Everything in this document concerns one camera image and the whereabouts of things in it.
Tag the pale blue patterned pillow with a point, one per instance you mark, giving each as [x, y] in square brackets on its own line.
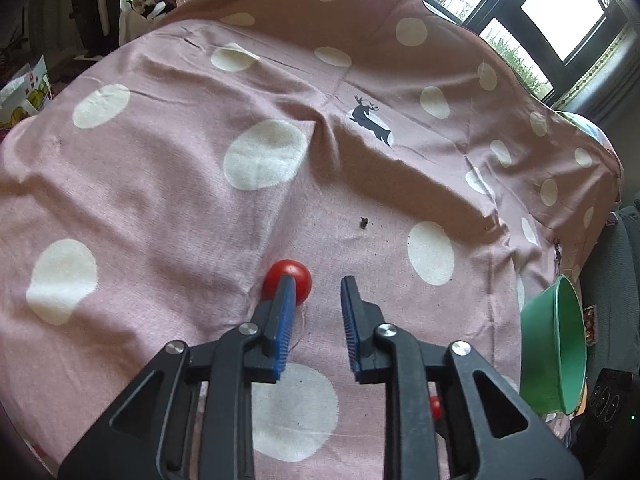
[585, 127]

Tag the dark grey-green cushion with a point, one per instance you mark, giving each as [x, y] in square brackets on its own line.
[615, 270]

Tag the clear box of dried petals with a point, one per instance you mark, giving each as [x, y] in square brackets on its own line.
[591, 325]

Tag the printed cardboard box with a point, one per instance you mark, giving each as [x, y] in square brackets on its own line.
[25, 95]

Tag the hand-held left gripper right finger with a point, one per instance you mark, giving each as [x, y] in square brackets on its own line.
[351, 330]

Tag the black framed window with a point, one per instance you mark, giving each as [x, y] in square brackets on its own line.
[560, 5]

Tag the pink dotted deer print cloth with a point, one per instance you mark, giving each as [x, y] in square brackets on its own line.
[175, 210]

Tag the small red fruit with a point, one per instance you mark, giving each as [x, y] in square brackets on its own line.
[436, 406]

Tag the black device with white rod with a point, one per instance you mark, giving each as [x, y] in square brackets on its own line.
[85, 5]

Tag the red tomato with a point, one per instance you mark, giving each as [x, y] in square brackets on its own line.
[300, 275]

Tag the small dark crumb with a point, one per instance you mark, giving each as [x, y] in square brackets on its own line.
[363, 221]

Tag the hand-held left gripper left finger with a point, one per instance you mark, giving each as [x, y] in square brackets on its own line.
[284, 330]

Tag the green bowl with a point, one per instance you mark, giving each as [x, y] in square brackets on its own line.
[545, 340]

